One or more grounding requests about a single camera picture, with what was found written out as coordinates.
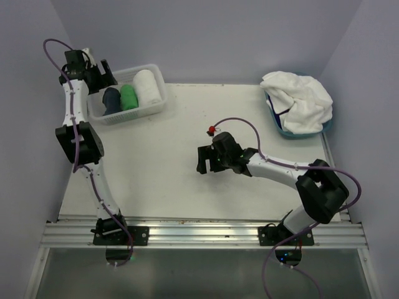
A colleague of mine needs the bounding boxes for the aluminium mounting rail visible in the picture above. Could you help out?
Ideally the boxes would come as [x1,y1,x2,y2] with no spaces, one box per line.
[40,216,368,249]

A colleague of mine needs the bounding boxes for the purple cable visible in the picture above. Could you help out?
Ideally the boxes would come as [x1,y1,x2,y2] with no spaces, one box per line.
[214,117,363,299]
[42,39,135,267]

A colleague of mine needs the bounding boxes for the white plastic basket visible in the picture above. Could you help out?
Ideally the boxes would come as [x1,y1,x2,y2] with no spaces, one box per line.
[87,64,168,125]

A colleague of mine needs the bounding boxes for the teal plastic basin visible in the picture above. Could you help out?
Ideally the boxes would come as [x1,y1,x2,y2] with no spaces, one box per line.
[264,73,334,140]

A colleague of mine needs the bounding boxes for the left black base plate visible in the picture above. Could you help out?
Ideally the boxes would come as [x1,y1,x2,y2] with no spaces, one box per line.
[90,226,150,246]

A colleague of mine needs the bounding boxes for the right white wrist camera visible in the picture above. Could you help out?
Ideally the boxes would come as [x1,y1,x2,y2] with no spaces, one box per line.
[206,126,222,138]

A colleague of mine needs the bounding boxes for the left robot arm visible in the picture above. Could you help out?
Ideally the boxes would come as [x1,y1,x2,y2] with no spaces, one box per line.
[55,48,131,245]

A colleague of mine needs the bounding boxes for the white rolled towel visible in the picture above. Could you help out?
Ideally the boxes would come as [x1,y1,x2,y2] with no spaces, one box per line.
[132,69,162,107]

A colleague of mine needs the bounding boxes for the green rolled towel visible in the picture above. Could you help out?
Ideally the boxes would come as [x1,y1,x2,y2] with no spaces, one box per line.
[120,84,138,111]

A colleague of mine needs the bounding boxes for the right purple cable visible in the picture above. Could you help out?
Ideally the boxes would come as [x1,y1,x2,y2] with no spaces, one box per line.
[214,117,363,299]

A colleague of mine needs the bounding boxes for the dark blue towel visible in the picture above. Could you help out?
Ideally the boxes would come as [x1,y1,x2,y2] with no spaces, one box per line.
[102,87,122,116]

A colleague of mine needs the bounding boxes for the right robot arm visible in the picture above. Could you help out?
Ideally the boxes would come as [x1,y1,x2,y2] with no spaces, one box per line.
[196,132,349,245]

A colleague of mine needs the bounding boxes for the white towel pile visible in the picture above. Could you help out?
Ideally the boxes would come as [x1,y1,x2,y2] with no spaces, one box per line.
[260,70,334,135]

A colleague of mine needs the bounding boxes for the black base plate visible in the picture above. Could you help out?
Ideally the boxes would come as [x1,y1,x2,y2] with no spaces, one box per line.
[257,223,315,246]
[90,226,150,246]

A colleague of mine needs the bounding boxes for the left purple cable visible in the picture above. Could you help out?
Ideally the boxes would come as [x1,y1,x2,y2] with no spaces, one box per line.
[42,39,135,267]

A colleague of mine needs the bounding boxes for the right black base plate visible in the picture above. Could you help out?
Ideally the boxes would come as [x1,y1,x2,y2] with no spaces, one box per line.
[257,223,315,246]

